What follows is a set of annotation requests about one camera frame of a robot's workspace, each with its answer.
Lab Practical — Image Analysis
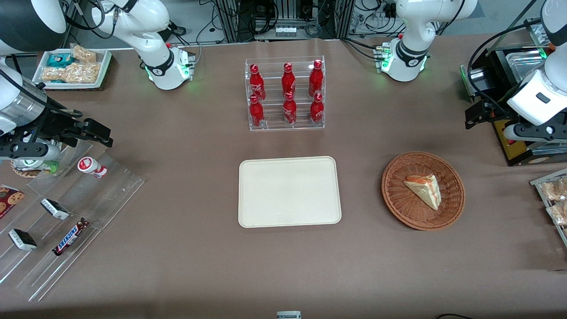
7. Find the red cookie packet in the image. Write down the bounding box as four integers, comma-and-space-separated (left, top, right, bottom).
0, 184, 26, 220

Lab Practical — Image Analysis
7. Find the triangular sandwich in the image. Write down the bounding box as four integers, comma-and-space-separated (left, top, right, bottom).
403, 174, 442, 211

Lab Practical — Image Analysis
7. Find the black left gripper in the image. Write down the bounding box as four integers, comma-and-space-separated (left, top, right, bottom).
465, 100, 520, 130

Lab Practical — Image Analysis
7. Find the aluminium frame equipment cabinet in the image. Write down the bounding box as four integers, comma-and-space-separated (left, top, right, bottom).
212, 0, 356, 44

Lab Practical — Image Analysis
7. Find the brown Snickers bar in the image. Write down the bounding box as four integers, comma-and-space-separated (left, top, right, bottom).
52, 218, 91, 257

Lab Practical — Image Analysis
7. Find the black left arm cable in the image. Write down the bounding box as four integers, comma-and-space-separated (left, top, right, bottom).
467, 19, 544, 114

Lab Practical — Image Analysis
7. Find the black white snack bar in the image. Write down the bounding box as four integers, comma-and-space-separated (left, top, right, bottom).
40, 198, 70, 221
8, 229, 39, 252

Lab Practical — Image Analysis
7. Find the white red yogurt bottle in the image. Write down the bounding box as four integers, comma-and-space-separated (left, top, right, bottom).
78, 156, 108, 179

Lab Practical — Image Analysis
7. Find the clear wrapped pastry packet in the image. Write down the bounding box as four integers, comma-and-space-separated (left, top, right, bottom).
547, 202, 567, 227
541, 177, 567, 202

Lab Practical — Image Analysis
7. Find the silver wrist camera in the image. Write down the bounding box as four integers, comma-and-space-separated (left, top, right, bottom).
504, 123, 567, 144
0, 141, 62, 161

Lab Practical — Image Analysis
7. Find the metal wire snack tray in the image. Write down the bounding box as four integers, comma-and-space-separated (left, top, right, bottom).
530, 168, 567, 247

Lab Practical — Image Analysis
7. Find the teal snack packet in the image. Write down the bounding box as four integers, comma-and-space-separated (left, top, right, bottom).
47, 53, 74, 68

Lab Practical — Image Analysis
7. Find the brown wicker basket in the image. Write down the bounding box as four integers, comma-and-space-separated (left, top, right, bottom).
381, 152, 466, 231

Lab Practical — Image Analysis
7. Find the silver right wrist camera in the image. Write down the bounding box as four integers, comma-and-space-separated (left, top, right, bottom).
0, 141, 62, 161

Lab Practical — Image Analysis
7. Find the small woven coaster basket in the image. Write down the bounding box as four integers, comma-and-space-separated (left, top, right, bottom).
11, 157, 59, 179

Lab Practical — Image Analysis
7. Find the beige plastic tray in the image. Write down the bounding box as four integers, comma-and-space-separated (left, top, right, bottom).
238, 156, 342, 229

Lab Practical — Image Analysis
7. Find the large rice cracker pack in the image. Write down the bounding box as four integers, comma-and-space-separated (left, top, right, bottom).
63, 62, 102, 85

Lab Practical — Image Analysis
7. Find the white rectangular snack tray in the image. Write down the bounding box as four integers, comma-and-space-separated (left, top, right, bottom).
32, 48, 113, 91

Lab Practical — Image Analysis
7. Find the small rice cracker pack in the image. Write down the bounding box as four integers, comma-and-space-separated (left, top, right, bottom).
42, 66, 67, 83
70, 44, 97, 64

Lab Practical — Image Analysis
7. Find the black food warmer machine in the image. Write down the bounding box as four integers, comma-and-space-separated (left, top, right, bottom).
460, 18, 567, 167

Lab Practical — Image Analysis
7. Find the clear acrylic tiered display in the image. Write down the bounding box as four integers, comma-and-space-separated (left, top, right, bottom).
0, 141, 146, 303

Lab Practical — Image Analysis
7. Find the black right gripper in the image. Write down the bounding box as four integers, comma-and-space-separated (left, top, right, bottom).
27, 111, 114, 148

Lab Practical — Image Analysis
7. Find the clear steel food pan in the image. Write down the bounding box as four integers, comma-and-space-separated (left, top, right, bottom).
506, 50, 551, 85

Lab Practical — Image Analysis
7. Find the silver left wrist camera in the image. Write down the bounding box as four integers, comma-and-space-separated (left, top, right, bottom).
504, 123, 567, 144

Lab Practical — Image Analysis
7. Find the red cola bottle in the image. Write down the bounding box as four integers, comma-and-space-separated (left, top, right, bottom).
249, 64, 266, 101
310, 93, 325, 124
309, 59, 324, 97
283, 92, 298, 125
249, 95, 265, 128
282, 62, 296, 99

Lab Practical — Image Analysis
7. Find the clear acrylic bottle rack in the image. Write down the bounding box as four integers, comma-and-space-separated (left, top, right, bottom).
245, 55, 326, 132

